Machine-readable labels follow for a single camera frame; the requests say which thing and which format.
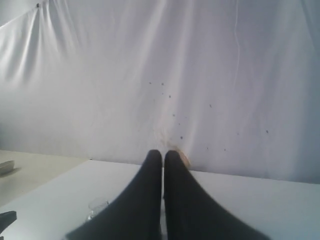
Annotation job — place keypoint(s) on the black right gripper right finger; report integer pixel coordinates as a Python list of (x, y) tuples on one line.
[(191, 214)]

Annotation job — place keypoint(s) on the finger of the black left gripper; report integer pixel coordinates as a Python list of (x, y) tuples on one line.
[(8, 217)]

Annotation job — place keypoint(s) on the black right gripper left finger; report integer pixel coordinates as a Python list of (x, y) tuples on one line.
[(135, 214)]

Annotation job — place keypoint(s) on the clear dome shaker lid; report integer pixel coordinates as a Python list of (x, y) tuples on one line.
[(96, 206)]

